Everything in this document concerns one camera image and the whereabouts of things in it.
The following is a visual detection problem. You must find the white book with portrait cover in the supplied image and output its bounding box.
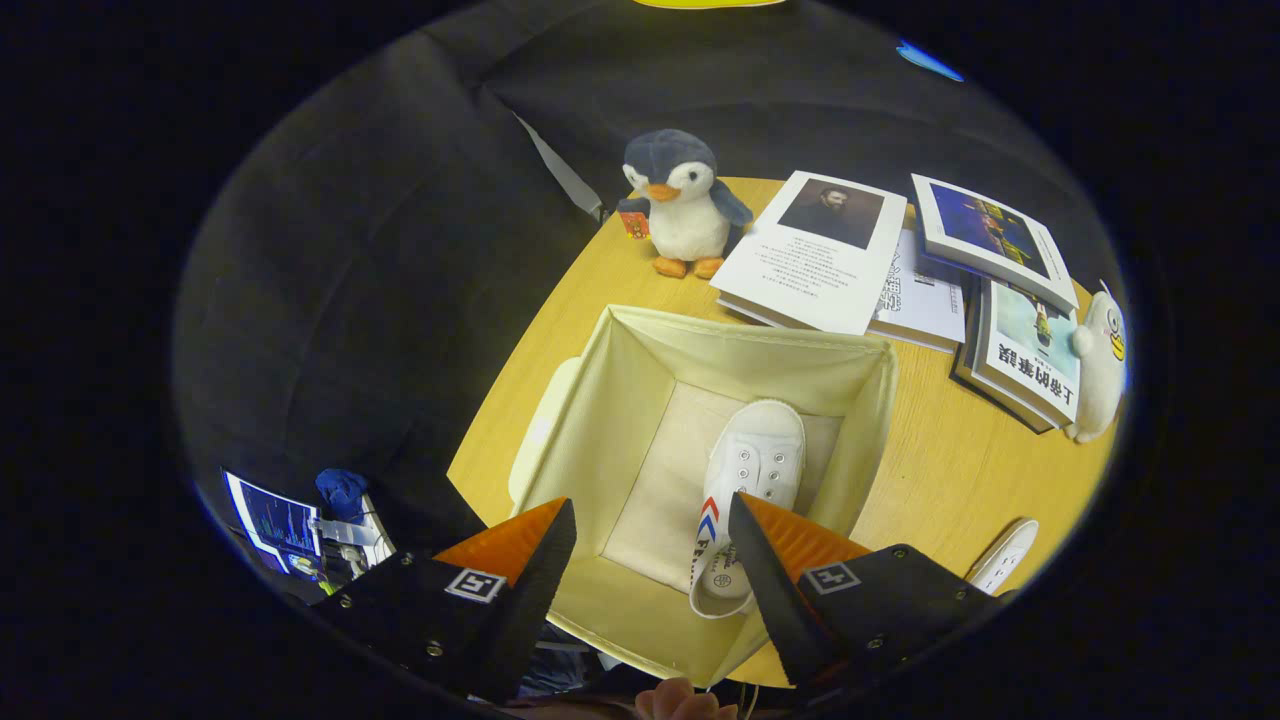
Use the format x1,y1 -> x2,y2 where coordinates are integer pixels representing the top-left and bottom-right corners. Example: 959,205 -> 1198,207
710,170 -> 909,337

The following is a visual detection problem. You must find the white and black device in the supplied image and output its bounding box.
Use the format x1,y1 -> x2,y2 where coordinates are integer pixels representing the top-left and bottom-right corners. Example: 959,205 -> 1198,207
318,495 -> 397,593

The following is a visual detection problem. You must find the white duck plush toy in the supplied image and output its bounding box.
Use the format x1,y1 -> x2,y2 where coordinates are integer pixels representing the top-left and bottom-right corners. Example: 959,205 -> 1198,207
1065,290 -> 1129,444

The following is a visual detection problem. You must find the book with pale teal cover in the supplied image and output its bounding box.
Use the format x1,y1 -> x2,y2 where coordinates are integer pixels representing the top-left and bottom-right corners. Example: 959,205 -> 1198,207
950,278 -> 1083,434

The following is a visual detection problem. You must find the blue white penguin plush toy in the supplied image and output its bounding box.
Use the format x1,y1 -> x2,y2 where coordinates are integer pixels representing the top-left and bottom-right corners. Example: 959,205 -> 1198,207
617,128 -> 754,280

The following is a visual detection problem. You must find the cream fabric storage box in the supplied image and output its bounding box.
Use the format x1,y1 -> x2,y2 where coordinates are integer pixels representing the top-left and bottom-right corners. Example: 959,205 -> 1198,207
508,303 -> 899,691

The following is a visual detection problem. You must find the computer monitor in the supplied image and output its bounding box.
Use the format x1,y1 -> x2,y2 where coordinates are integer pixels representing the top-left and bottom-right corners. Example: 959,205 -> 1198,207
222,470 -> 323,576

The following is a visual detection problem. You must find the book with dark blue cover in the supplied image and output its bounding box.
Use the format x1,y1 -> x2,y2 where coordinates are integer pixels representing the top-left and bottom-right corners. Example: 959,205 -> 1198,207
910,173 -> 1081,314

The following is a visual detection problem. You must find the thin white booklet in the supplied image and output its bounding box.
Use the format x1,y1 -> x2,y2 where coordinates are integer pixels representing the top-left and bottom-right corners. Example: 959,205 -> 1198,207
870,228 -> 969,354

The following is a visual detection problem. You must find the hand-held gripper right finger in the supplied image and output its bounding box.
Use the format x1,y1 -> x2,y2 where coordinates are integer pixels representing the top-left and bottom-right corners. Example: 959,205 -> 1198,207
728,491 -> 1012,691

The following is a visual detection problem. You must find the blue cloth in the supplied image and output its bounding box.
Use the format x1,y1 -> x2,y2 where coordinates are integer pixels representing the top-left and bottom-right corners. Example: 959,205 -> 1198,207
315,468 -> 369,523

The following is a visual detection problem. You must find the white canvas shoe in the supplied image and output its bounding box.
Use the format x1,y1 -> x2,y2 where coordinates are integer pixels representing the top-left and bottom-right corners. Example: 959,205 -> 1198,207
965,518 -> 1041,596
688,399 -> 807,621

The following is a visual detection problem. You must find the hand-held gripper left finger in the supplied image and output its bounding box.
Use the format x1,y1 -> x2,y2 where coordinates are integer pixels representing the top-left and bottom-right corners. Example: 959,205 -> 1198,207
340,497 -> 578,704

